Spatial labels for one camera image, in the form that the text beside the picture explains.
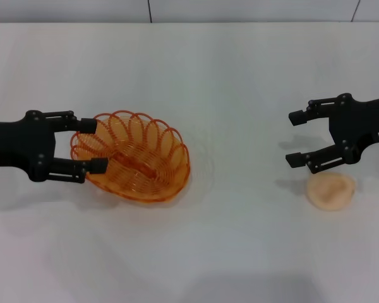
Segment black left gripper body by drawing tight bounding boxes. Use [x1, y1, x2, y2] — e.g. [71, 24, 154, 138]
[0, 110, 57, 182]

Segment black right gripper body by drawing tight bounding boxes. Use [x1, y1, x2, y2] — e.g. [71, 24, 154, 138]
[329, 93, 379, 165]

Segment pale round bread bun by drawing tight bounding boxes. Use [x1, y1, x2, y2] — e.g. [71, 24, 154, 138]
[306, 172, 357, 211]

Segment orange wire basket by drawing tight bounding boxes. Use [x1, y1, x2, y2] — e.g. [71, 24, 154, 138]
[70, 110, 191, 203]

